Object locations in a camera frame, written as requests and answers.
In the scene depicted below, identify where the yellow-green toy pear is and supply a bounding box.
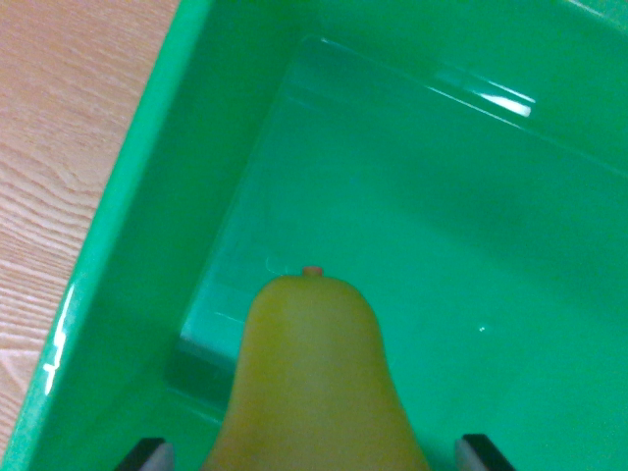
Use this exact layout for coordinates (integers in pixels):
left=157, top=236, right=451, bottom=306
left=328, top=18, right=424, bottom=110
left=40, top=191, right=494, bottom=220
left=199, top=265, right=432, bottom=471

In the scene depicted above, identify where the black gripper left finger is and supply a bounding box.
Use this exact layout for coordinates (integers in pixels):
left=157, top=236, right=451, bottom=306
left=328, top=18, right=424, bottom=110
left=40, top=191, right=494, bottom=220
left=114, top=437, right=176, bottom=471

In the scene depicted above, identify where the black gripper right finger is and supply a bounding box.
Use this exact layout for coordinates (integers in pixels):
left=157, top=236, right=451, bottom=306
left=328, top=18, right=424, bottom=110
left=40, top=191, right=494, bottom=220
left=453, top=433, right=517, bottom=471

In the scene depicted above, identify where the green plastic bin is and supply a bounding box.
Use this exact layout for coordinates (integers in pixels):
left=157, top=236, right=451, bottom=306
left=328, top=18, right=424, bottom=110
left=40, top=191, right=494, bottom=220
left=0, top=0, right=628, bottom=471

